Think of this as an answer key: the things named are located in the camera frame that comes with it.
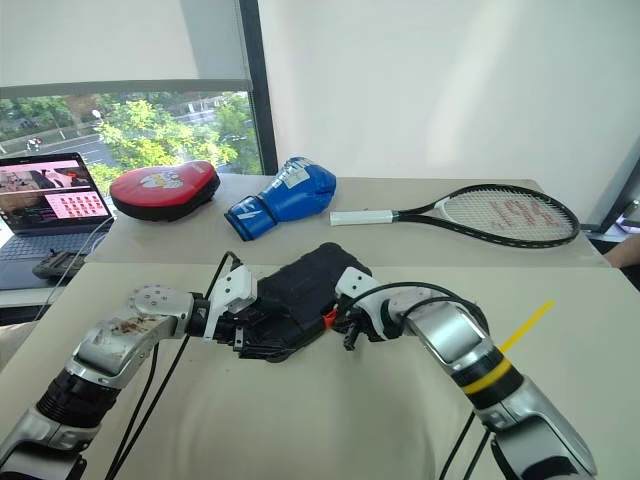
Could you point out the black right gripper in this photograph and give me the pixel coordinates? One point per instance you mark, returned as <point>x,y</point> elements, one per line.
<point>350,312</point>

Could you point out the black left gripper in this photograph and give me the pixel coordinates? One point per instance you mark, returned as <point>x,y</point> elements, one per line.
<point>250,320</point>

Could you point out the black tool case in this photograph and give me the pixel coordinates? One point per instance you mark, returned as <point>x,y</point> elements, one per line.
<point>310,285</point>

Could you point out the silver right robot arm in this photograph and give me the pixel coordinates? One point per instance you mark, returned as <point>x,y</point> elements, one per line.
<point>450,335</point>

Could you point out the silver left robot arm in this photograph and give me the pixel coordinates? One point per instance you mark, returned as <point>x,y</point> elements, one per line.
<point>115,345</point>

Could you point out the blue boxing glove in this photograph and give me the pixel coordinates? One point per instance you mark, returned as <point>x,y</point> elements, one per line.
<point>290,195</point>

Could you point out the red punching pad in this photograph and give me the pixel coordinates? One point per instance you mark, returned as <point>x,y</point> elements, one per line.
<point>160,192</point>

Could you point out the black tennis racket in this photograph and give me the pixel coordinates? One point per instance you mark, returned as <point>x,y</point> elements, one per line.
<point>520,212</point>

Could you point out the black handheld controller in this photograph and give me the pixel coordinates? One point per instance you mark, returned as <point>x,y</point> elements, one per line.
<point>57,264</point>

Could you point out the open laptop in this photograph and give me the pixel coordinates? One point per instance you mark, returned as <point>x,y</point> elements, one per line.
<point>50,200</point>

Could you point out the dark monitor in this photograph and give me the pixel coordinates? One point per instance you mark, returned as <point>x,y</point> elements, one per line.
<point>620,200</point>

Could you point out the white roller blind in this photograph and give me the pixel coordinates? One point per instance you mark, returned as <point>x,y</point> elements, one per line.
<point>100,40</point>

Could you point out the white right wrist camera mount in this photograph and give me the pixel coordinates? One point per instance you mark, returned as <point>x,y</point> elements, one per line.
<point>357,282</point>

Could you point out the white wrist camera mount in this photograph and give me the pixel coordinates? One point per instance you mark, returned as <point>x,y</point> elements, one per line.
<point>235,292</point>
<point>357,282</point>

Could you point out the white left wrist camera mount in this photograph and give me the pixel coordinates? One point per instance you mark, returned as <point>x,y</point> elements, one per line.
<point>235,292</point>

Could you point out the black window frame post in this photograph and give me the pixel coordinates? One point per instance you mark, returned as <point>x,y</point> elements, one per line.
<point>260,100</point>

